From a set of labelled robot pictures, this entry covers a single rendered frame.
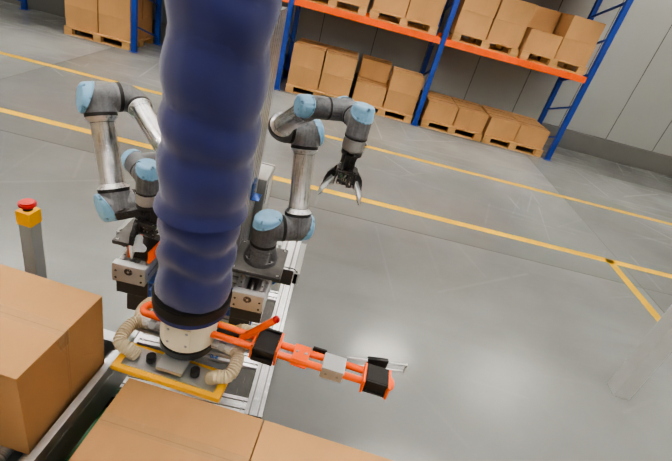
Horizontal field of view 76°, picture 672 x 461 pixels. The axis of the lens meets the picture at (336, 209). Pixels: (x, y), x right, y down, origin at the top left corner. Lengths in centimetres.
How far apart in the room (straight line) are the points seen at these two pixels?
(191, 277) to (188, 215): 20
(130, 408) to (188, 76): 145
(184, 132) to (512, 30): 786
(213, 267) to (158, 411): 96
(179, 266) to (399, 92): 748
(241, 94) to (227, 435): 141
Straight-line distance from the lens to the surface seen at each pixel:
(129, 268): 195
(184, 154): 101
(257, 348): 136
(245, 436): 198
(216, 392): 142
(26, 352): 174
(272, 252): 188
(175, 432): 198
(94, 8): 952
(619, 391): 403
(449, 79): 980
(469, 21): 836
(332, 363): 139
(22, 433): 190
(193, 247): 113
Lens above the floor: 222
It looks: 29 degrees down
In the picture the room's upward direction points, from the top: 16 degrees clockwise
